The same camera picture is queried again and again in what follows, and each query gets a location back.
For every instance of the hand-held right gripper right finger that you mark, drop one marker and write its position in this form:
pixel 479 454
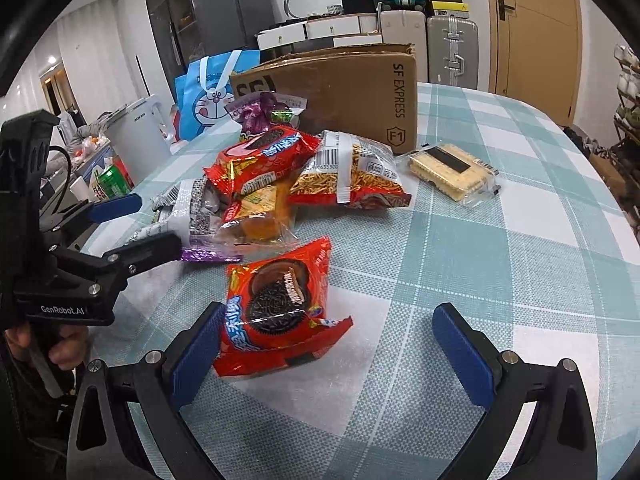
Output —
pixel 460 355

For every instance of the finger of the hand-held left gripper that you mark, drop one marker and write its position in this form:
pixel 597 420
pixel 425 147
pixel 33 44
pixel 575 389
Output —
pixel 117 207
pixel 150 251

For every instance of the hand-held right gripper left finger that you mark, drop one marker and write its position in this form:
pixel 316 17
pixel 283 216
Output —
pixel 200 355

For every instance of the red cookie packet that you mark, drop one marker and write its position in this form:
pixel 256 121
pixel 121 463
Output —
pixel 250 350
pixel 250 170

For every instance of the purple foil snack packet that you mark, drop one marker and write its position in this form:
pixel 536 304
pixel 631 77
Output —
pixel 210 255

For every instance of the silver snack packet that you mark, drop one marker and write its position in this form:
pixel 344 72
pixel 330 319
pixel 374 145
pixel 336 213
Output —
pixel 200 210

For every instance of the orange bread packet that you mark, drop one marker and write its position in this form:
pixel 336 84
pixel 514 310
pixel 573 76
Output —
pixel 260 220

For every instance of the purple green candy packet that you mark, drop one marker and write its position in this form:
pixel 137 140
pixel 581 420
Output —
pixel 255 115

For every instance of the clear wafer biscuit packet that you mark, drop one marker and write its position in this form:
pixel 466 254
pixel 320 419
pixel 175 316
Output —
pixel 450 170

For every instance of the clear noodle snack packet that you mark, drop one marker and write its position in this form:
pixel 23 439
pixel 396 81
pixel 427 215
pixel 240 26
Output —
pixel 370 185

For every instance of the brown cardboard box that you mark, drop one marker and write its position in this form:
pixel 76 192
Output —
pixel 340 90

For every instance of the person's left hand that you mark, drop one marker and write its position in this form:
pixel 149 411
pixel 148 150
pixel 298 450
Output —
pixel 70 347

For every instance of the green can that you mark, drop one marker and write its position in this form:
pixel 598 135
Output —
pixel 112 182

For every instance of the white kitchen appliance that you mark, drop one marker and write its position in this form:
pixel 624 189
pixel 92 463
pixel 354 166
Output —
pixel 135 135

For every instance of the grey clothes pile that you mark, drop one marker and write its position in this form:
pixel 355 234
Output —
pixel 95 122

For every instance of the blue cartoon tote bag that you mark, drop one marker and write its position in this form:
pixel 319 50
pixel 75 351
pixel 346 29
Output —
pixel 210 100

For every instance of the white curtain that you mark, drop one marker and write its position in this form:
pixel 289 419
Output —
pixel 95 60

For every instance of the dark glass cabinet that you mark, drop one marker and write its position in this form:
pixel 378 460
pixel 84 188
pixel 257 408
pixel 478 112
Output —
pixel 165 15

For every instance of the grey refrigerator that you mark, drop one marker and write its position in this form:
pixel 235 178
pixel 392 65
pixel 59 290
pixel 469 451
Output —
pixel 225 15

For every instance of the small cardboard box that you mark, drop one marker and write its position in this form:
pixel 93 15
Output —
pixel 607 172

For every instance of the pile of shoes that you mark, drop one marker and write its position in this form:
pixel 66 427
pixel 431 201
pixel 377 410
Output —
pixel 585 140

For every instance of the white drawer desk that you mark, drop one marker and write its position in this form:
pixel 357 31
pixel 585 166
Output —
pixel 320 27

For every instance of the wooden shoe rack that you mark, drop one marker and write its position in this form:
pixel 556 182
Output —
pixel 629 105

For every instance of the silver suitcase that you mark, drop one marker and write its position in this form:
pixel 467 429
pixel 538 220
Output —
pixel 452 50

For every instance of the black case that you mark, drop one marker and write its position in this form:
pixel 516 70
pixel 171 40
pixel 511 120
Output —
pixel 357 5

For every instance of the beige suitcase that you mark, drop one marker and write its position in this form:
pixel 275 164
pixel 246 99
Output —
pixel 402 35

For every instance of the wooden door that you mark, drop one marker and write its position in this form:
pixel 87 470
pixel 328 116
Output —
pixel 540 35

